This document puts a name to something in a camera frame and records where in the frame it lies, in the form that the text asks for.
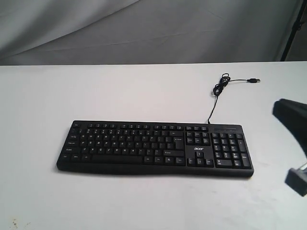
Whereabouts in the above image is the black usb cable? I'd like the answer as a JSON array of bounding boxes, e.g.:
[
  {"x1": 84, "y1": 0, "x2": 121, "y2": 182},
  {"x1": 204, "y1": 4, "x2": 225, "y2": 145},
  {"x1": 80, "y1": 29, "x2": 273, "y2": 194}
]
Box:
[{"x1": 206, "y1": 73, "x2": 261, "y2": 125}]

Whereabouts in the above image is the black acer keyboard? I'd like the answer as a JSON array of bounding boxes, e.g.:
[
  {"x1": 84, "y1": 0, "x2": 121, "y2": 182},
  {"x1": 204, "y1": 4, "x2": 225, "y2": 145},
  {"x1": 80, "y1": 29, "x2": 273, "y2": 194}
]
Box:
[{"x1": 57, "y1": 120, "x2": 254, "y2": 178}]

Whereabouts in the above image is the black stand pole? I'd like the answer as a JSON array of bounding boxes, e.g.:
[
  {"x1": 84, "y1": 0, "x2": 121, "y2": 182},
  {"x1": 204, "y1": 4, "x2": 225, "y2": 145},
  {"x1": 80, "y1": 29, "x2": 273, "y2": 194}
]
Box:
[{"x1": 280, "y1": 0, "x2": 307, "y2": 62}]

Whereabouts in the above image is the grey backdrop cloth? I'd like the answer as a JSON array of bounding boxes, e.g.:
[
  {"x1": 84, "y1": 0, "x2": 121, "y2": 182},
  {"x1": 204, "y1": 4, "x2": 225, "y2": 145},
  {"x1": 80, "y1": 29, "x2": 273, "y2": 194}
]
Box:
[{"x1": 0, "y1": 0, "x2": 300, "y2": 65}]

